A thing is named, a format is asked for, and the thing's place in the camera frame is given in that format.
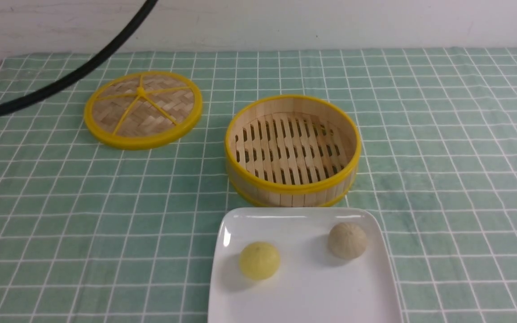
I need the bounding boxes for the beige steamed bun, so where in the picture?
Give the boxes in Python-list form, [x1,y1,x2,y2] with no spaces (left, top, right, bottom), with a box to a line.
[328,222,368,261]

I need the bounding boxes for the black cable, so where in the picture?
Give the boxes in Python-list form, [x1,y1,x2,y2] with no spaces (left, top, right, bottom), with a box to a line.
[0,0,159,125]

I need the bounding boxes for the white square plate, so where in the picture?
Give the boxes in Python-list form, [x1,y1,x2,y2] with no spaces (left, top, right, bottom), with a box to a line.
[207,207,403,323]

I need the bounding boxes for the yellow steamed bun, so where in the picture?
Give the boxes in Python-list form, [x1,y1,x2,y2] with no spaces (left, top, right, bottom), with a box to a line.
[238,241,281,281]

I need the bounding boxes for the yellow-rimmed bamboo steamer lid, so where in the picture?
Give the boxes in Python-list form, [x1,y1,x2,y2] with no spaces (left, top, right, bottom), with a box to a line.
[83,71,203,150]

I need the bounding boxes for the yellow-rimmed bamboo steamer basket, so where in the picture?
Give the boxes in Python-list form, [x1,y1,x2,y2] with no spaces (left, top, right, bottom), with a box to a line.
[224,95,363,207]

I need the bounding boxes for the green checkered tablecloth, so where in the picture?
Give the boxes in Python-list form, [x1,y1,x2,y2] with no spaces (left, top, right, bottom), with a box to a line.
[0,48,517,323]

